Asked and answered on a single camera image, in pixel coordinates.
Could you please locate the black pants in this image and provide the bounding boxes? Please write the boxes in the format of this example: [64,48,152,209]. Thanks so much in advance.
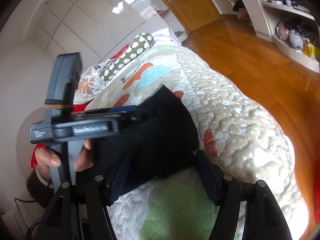
[82,84,201,201]

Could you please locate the person's left hand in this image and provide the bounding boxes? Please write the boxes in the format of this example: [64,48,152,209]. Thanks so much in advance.
[34,138,94,183]

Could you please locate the red long pillow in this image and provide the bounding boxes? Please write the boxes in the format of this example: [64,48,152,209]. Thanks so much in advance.
[30,102,89,170]

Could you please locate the white floral pillow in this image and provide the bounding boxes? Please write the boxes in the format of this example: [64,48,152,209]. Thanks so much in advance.
[73,60,111,105]

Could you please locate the heart patterned quilt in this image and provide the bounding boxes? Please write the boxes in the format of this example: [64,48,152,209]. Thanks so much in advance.
[88,44,309,239]

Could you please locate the red gift box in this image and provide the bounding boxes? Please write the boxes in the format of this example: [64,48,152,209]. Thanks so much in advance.
[314,159,320,224]

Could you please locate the red pillow behind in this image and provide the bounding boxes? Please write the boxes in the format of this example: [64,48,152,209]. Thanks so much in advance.
[110,43,130,60]

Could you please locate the glossy white wardrobe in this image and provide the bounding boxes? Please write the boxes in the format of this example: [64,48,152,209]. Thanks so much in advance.
[34,0,188,67]

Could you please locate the green white bolster pillow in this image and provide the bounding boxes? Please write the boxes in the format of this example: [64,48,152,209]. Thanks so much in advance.
[99,33,154,83]

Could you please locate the white bed sheet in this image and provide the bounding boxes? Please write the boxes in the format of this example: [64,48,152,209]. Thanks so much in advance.
[151,28,182,46]

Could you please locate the wooden door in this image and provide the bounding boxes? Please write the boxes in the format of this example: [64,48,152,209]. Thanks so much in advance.
[162,0,221,33]

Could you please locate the yellow bottle on shelf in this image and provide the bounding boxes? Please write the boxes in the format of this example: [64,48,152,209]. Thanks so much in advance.
[303,38,315,57]

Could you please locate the beige shelf unit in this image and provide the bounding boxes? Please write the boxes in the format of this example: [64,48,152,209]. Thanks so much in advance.
[242,0,319,73]

